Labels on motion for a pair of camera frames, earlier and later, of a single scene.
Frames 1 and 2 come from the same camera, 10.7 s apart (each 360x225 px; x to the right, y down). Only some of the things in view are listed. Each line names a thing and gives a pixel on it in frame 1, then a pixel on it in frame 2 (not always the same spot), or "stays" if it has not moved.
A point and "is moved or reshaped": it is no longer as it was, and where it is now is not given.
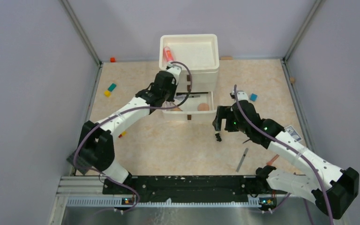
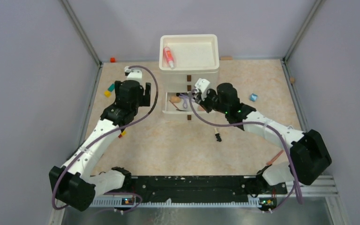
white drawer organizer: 198,55 stays
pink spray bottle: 168,55 stays
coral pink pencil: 274,159 stays
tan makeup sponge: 176,109 is moved or reshaped
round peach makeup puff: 203,107 stays
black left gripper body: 169,94 → 139,102
